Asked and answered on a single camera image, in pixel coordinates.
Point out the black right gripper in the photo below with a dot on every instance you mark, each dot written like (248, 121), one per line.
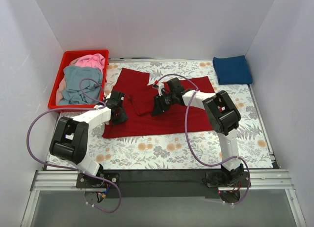
(160, 103)

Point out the grey blue t shirt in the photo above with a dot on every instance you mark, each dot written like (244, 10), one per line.
(81, 86)

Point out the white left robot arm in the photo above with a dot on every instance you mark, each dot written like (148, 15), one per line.
(70, 138)

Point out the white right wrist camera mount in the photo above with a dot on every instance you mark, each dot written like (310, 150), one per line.
(160, 87)

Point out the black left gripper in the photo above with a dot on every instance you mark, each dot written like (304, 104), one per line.
(120, 113)

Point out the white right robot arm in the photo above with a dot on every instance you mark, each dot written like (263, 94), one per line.
(223, 116)

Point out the red plastic bin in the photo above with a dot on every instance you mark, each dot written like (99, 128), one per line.
(68, 56)

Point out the aluminium frame rail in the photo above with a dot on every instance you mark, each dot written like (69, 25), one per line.
(61, 180)

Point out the pink t shirt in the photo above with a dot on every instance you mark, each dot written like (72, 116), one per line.
(94, 61)

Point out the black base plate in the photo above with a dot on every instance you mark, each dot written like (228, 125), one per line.
(174, 183)

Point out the red t shirt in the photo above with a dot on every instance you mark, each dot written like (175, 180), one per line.
(148, 117)

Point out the folded blue t shirt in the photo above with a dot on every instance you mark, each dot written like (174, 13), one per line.
(232, 71)

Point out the beige t shirt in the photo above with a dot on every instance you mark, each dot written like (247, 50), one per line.
(68, 84)

